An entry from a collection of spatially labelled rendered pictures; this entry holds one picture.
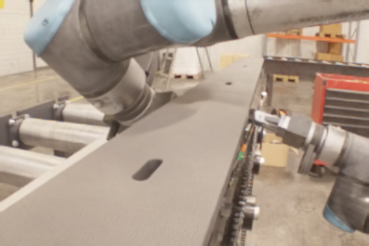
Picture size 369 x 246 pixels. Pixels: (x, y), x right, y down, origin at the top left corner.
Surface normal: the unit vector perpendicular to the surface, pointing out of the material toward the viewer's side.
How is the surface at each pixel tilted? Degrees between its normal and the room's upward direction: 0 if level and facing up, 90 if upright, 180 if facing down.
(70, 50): 117
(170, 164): 0
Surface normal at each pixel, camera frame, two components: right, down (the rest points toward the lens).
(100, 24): -0.31, 0.44
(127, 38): -0.14, 0.79
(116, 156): 0.02, -0.96
